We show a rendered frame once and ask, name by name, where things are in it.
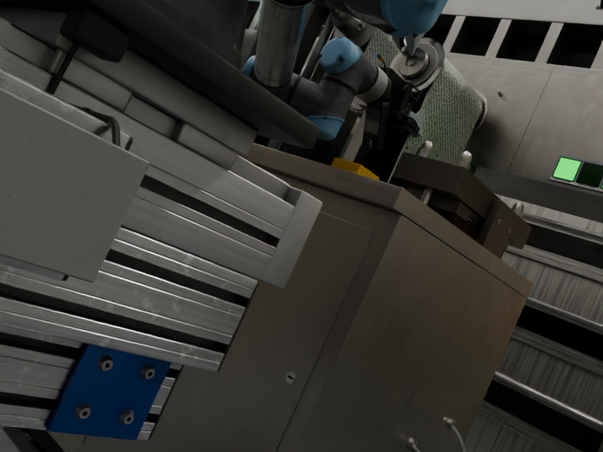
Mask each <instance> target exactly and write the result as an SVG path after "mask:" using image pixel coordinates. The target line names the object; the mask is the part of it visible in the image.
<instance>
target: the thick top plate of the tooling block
mask: <svg viewBox="0 0 603 452"><path fill-rule="evenodd" d="M394 177H395V178H397V179H398V180H399V181H401V182H402V183H403V184H405V185H406V186H407V187H414V188H417V189H421V190H424V189H425V188H428V189H430V190H432V191H433V193H434V194H436V195H439V196H445V197H448V198H450V199H454V200H457V201H460V202H461V203H463V204H464V205H465V206H467V207H468V208H469V209H470V210H472V211H473V212H474V213H476V214H477V215H478V216H479V217H480V218H482V219H483V220H484V221H485V220H486V217H487V215H488V214H489V212H490V209H491V207H492V205H493V203H494V199H495V200H499V201H502V200H501V199H500V198H499V197H498V196H497V195H496V194H495V193H493V192H492V191H491V190H490V189H489V188H488V187H487V186H486V185H485V184H483V183H482V182H481V181H480V180H479V179H478V178H477V177H476V176H475V175H474V174H472V173H471V172H470V171H469V170H468V169H467V168H466V167H462V166H459V165H455V164H451V163H448V162H444V161H437V160H434V159H430V158H426V157H423V156H419V155H415V154H412V153H408V152H404V154H403V156H402V158H401V160H400V163H399V164H398V167H397V169H396V172H395V174H394ZM531 229H532V228H531V227H530V226H529V225H528V224H527V223H526V222H525V221H523V220H522V219H521V218H520V217H519V216H518V219H517V221H516V222H515V224H514V227H513V229H512V231H511V235H510V237H509V238H508V240H509V241H510V243H509V245H510V246H513V247H516V248H520V249H523V247H524V245H525V243H526V240H527V238H528V236H529V233H530V231H531Z"/></svg>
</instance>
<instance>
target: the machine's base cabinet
mask: <svg viewBox="0 0 603 452"><path fill-rule="evenodd" d="M261 169H263V168H261ZM263 170H265V171H267V172H269V173H270V174H272V175H274V176H276V177H277V178H280V179H281V180H282V181H284V182H286V183H287V184H289V186H290V187H295V188H297V189H300V190H302V191H304V192H306V193H307V194H309V195H311V196H313V197H315V198H317V199H318V200H320V202H321V203H322V206H321V208H320V211H319V214H318V216H317V218H316V220H315V222H314V224H313V226H312V228H311V230H310V234H309V236H308V238H307V239H306V242H305V244H304V246H303V248H302V250H301V253H300V255H299V257H298V259H297V262H296V264H295V266H294V268H293V271H292V273H291V275H290V277H289V279H288V282H287V284H286V285H285V287H284V288H283V289H280V288H277V287H275V286H273V285H271V284H268V283H266V282H261V281H260V280H258V279H257V280H258V281H259V284H258V287H257V289H256V291H255V294H254V296H253V298H252V300H251V302H250V304H249V307H248V309H247V311H246V313H245V316H244V318H243V319H242V321H241V323H240V327H239V329H238V331H237V333H236V335H235V337H234V339H233V341H232V344H231V347H230V349H229V351H228V352H227V354H226V357H225V359H224V361H223V364H222V367H221V368H220V370H219V371H216V372H213V371H210V370H205V369H198V368H194V367H189V366H186V365H184V367H183V369H182V371H181V373H180V375H179V378H178V380H177V383H176V385H175V387H174V388H173V390H172V392H171V395H170V398H169V400H168V402H167V404H166V406H165V408H164V410H163V412H162V415H161V418H160V420H159V421H158V423H157V425H156V427H155V430H154V432H153V435H152V436H151V438H150V439H149V440H147V441H145V440H137V439H136V440H130V439H113V438H104V437H95V436H87V435H78V434H70V433H61V432H52V431H47V430H34V429H25V430H24V431H23V433H22V436H23V437H24V438H25V439H27V440H28V441H30V442H33V443H38V444H40V445H41V446H42V447H43V449H44V450H45V451H46V452H410V451H408V450H406V443H407V441H408V440H409V439H410V438H412V437H413V438H415V439H417V440H418V441H419V445H418V447H419V448H420V450H421V452H460V451H461V450H460V447H459V443H458V440H457V438H456V437H455V435H454V433H453V432H452V430H449V429H448V428H446V427H445V423H446V421H447V420H448V419H449V418H451V419H452V420H454V421H455V422H456V425H455V427H456V429H457V431H458V432H459V434H460V436H461V438H462V440H463V443H465V441H466V439H467V436H468V434H469V431H470V429H471V427H472V425H473V422H474V420H475V418H476V415H477V413H478V410H479V408H480V406H481V404H482V402H483V400H484V398H485V394H486V392H487V390H488V388H489V386H490V384H491V381H492V379H493V377H494V373H495V372H496V370H497V367H498V365H499V363H500V360H501V358H502V356H503V353H504V351H505V349H506V346H507V344H508V342H509V340H510V338H511V334H512V332H513V330H514V328H515V326H516V324H517V322H518V319H519V317H520V313H521V311H522V310H523V308H524V305H525V303H526V301H527V298H525V297H524V296H522V295H521V294H519V293H518V292H516V291H515V290H514V289H512V288H511V287H509V286H508V285H506V284H505V283H503V282H501V281H500V280H498V279H497V278H495V277H494V276H492V275H491V274H489V273H488V272H487V271H485V270H484V269H482V268H481V267H479V266H478V265H476V264H474V263H473V262H471V261H470V260H468V259H467V258H465V257H464V256H462V255H461V254H460V253H458V252H457V251H455V250H454V249H452V248H450V247H449V246H447V245H446V244H444V243H443V242H442V241H440V240H439V239H437V238H435V237H434V236H433V235H432V234H430V233H429V232H427V231H426V230H424V229H422V228H421V227H419V226H418V225H416V224H415V223H413V222H411V221H410V220H408V219H407V218H406V217H405V216H403V215H402V214H399V213H394V212H392V211H389V210H386V209H383V208H380V207H378V206H375V205H372V204H368V203H365V202H363V201H360V200H357V199H354V198H352V197H349V196H344V195H341V194H338V193H336V192H333V191H330V190H327V189H325V188H322V187H317V186H314V185H312V184H309V183H306V182H303V181H300V180H298V179H295V178H290V177H287V176H285V175H282V174H279V173H276V172H273V171H271V170H268V169H263Z"/></svg>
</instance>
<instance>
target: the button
mask: <svg viewBox="0 0 603 452"><path fill-rule="evenodd" d="M331 166H332V167H335V168H339V169H341V170H347V171H350V172H353V173H356V174H359V175H362V176H365V177H368V178H374V179H377V180H379V179H380V178H379V177H377V176H376V175H375V174H373V173H372V172H370V171H369V170H368V169H366V168H365V167H364V166H363V165H361V164H358V163H354V162H351V161H346V160H342V159H339V158H334V160H333V161H332V164H331Z"/></svg>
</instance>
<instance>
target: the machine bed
mask: <svg viewBox="0 0 603 452"><path fill-rule="evenodd" d="M238 155H239V154H238ZM240 156H241V157H242V158H244V159H246V160H248V161H250V162H252V163H253V164H255V165H257V166H259V167H260V168H263V169H266V170H271V171H273V172H276V173H279V174H282V175H285V176H287V177H290V178H295V179H298V180H300V181H303V182H306V183H309V184H312V185H314V186H317V187H322V188H325V189H327V190H330V191H333V192H336V193H338V194H341V195H344V196H349V197H352V198H354V199H357V200H360V201H363V202H365V203H368V204H372V205H375V206H378V207H380V208H383V209H386V210H389V211H392V212H394V213H399V214H402V215H403V216H405V217H406V218H407V219H408V220H410V221H411V222H413V223H415V224H416V225H418V226H419V227H421V228H422V229H424V230H426V231H427V232H429V233H430V234H432V235H433V236H434V237H435V238H437V239H439V240H440V241H442V242H443V243H444V244H446V245H447V246H449V247H450V248H452V249H454V250H455V251H457V252H458V253H460V254H461V255H462V256H464V257H465V258H467V259H468V260H470V261H471V262H473V263H474V264H476V265H478V266H479V267H481V268H482V269H484V270H485V271H487V272H488V273H489V274H491V275H492V276H494V277H495V278H497V279H498V280H500V281H501V282H503V283H505V284H506V285H508V286H509V287H511V288H512V289H514V290H515V291H516V292H518V293H519V294H521V295H522V296H524V297H525V298H527V297H528V296H529V293H530V291H531V289H532V287H533V284H534V283H533V282H531V281H530V280H528V279H527V278H525V277H524V276H523V275H521V274H520V273H518V272H517V271H515V270H514V269H513V268H511V267H510V266H509V265H507V264H506V263H504V262H503V261H502V260H501V259H500V258H498V257H497V256H495V255H494V254H493V253H491V252H490V251H488V250H487V249H486V248H484V247H483V246H481V245H480V244H479V243H477V242H476V241H474V240H473V239H471V238H470V237H469V236H468V235H467V234H466V233H464V232H463V231H461V230H460V229H458V228H457V227H456V226H454V225H453V224H452V223H450V222H448V221H447V220H446V219H444V218H443V217H442V216H440V215H439V214H438V213H437V212H435V211H434V210H433V209H431V208H430V207H429V206H427V205H426V204H424V203H423V202H421V201H420V200H419V199H417V198H416V197H415V196H413V195H412V194H410V193H409V192H407V191H406V190H405V189H404V188H403V187H399V186H395V185H392V184H389V183H386V182H383V181H379V180H377V179H374V178H368V177H365V176H362V175H359V174H356V173H353V172H350V171H347V170H343V169H339V168H335V167H332V166H329V165H326V164H323V163H320V162H316V161H312V160H308V159H305V158H302V157H299V156H296V155H293V154H290V153H287V152H281V151H278V150H276V149H272V148H269V147H266V146H263V145H260V144H257V143H253V144H252V146H251V148H250V150H249V154H248V155H247V156H242V155H240Z"/></svg>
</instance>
